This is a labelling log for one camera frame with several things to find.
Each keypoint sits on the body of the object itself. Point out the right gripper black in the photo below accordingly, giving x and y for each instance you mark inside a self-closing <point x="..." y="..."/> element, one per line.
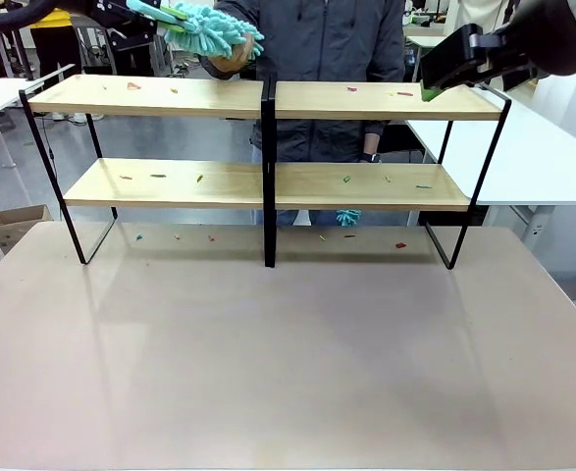
<point x="552" y="36"/>

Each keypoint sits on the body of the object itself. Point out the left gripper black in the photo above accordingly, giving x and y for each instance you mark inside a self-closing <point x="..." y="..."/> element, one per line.
<point x="113" y="10"/>

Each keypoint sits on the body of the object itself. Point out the teal chenille duster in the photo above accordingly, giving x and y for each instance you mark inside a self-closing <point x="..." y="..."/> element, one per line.
<point x="209" y="34"/>
<point x="348" y="218"/>

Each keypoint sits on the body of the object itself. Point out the person's left forearm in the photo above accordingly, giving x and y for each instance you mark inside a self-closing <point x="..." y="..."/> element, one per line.
<point x="375" y="140"/>

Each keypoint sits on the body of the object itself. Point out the person's right hand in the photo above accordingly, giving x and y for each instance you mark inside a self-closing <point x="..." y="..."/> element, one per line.
<point x="233" y="61"/>

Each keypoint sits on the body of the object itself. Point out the white desk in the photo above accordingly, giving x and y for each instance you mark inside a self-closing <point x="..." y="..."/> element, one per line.
<point x="425" y="40"/>

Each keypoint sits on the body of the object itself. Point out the two-tier wooden shelf unit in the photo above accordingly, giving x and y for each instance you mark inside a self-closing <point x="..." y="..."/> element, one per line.
<point x="145" y="100"/>
<point x="366" y="103"/>

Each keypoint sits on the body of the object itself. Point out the bystander in black trousers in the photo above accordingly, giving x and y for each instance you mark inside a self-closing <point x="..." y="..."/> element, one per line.
<point x="57" y="54"/>

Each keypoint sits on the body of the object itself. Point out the person in grey jacket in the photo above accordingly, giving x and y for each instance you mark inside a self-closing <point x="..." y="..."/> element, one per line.
<point x="317" y="49"/>

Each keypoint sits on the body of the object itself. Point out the cardboard box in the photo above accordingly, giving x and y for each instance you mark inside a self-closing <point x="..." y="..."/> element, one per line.
<point x="20" y="223"/>

